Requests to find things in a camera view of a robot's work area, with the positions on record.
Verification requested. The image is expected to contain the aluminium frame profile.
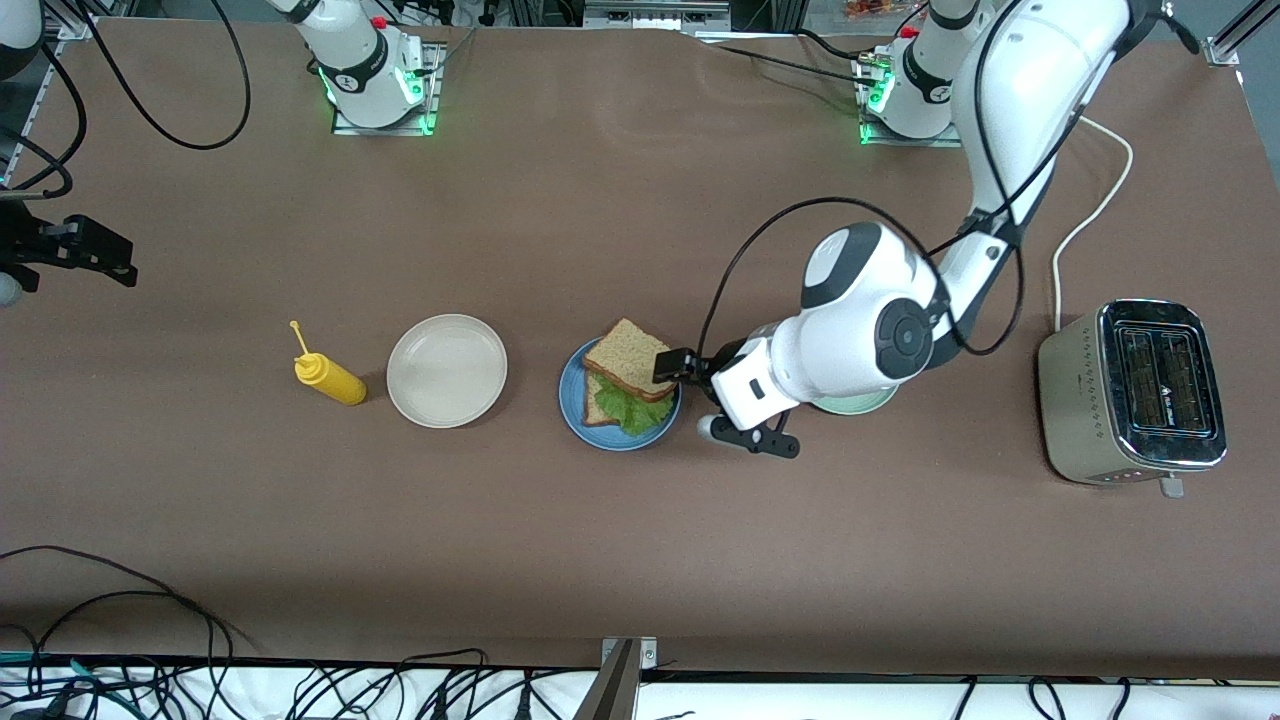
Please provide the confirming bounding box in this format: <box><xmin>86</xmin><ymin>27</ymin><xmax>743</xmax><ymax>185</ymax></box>
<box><xmin>55</xmin><ymin>0</ymin><xmax>111</xmax><ymax>41</ymax></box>
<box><xmin>1203</xmin><ymin>0</ymin><xmax>1280</xmax><ymax>67</ymax></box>

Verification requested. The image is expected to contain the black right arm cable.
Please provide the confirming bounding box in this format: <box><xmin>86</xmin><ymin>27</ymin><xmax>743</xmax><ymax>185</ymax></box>
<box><xmin>0</xmin><ymin>0</ymin><xmax>252</xmax><ymax>196</ymax></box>

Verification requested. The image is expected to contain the yellow mustard squeeze bottle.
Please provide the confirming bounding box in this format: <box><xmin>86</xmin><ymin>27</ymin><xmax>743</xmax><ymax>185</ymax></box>
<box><xmin>289</xmin><ymin>320</ymin><xmax>368</xmax><ymax>406</ymax></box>

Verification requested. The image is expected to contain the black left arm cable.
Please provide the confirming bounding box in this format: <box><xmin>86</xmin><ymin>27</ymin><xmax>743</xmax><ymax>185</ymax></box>
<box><xmin>695</xmin><ymin>0</ymin><xmax>1201</xmax><ymax>376</ymax></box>

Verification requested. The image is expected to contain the white toaster power cord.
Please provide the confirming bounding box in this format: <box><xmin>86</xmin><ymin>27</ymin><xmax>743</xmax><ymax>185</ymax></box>
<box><xmin>1052</xmin><ymin>115</ymin><xmax>1136</xmax><ymax>334</ymax></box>

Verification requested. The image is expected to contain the thin black loose cable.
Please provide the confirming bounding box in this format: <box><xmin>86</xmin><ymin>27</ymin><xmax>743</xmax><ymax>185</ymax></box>
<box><xmin>0</xmin><ymin>545</ymin><xmax>256</xmax><ymax>661</ymax></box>

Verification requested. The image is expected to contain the mint green round plate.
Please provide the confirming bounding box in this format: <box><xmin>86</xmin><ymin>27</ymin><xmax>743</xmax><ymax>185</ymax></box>
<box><xmin>808</xmin><ymin>385</ymin><xmax>901</xmax><ymax>416</ymax></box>

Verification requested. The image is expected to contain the blue round plate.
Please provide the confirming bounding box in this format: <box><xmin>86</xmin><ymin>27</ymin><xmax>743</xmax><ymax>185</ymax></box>
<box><xmin>558</xmin><ymin>338</ymin><xmax>683</xmax><ymax>452</ymax></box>

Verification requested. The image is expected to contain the beige round plate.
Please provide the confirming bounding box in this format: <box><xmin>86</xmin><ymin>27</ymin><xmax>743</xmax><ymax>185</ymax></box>
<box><xmin>386</xmin><ymin>314</ymin><xmax>509</xmax><ymax>430</ymax></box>

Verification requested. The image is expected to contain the beige chrome toaster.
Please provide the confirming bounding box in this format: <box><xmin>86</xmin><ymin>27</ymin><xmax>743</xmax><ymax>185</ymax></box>
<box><xmin>1037</xmin><ymin>299</ymin><xmax>1229</xmax><ymax>499</ymax></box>

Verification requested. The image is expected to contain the dark metal bar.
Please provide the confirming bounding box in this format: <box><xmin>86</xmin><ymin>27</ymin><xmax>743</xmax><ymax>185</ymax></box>
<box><xmin>572</xmin><ymin>640</ymin><xmax>641</xmax><ymax>720</ymax></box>

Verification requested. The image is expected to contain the black base power cable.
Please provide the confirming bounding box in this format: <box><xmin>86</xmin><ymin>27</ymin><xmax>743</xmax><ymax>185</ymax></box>
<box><xmin>690</xmin><ymin>30</ymin><xmax>881</xmax><ymax>89</ymax></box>

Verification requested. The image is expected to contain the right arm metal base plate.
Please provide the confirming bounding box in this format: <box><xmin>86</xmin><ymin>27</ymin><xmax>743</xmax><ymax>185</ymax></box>
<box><xmin>332</xmin><ymin>40</ymin><xmax>447</xmax><ymax>137</ymax></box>

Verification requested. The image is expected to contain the green lettuce leaf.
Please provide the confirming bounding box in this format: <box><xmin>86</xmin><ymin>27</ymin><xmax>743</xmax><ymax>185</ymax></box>
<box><xmin>590</xmin><ymin>372</ymin><xmax>679</xmax><ymax>437</ymax></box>

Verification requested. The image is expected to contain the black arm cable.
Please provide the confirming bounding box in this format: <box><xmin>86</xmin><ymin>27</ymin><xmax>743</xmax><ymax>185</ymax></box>
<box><xmin>695</xmin><ymin>0</ymin><xmax>1201</xmax><ymax>376</ymax></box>
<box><xmin>0</xmin><ymin>0</ymin><xmax>252</xmax><ymax>196</ymax></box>

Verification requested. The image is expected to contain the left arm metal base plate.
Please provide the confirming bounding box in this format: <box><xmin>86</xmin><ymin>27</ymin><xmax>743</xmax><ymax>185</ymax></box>
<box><xmin>855</xmin><ymin>50</ymin><xmax>966</xmax><ymax>149</ymax></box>

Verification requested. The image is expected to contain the silver metal box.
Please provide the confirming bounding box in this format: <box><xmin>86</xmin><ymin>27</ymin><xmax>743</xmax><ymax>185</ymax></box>
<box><xmin>583</xmin><ymin>0</ymin><xmax>731</xmax><ymax>31</ymax></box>

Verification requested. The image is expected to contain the silver metal table bracket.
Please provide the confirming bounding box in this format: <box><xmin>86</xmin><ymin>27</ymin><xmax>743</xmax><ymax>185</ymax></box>
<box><xmin>601</xmin><ymin>637</ymin><xmax>659</xmax><ymax>669</ymax></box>

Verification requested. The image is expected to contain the brown bread slice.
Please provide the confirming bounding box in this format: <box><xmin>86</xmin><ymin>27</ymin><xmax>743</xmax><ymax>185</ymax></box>
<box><xmin>583</xmin><ymin>318</ymin><xmax>679</xmax><ymax>404</ymax></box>
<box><xmin>583</xmin><ymin>372</ymin><xmax>623</xmax><ymax>428</ymax></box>

